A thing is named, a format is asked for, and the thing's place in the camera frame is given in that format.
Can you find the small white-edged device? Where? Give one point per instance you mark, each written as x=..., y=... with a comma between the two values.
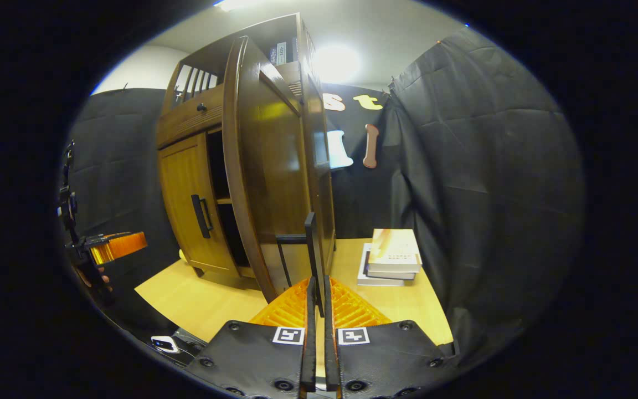
x=164, y=344

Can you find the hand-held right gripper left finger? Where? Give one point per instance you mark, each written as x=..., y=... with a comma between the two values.
x=310, y=332

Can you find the pale yellow plush toy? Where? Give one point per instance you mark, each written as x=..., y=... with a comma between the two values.
x=181, y=255

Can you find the small ceiling light panel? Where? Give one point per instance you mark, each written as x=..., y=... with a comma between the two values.
x=335, y=64

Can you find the white book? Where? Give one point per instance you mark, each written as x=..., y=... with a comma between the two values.
x=364, y=274

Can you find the black backdrop cloth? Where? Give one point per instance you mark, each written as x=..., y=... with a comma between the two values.
x=490, y=166

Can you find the cream covered book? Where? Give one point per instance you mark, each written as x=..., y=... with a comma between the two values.
x=394, y=249

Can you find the wooden inner cabinet shelf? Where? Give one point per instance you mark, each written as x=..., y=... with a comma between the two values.
x=224, y=200

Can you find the large ceiling light panel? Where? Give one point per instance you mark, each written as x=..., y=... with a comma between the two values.
x=236, y=3

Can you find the wooden double-door shoe cabinet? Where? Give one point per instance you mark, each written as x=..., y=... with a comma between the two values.
x=186, y=119

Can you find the wooden cabinet door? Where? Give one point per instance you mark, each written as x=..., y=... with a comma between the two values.
x=180, y=183
x=274, y=166

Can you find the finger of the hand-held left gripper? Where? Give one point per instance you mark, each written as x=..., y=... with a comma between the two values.
x=119, y=246

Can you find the thin grey book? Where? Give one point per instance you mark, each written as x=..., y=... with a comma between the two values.
x=391, y=275

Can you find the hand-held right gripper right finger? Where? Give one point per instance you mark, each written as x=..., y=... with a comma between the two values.
x=330, y=343

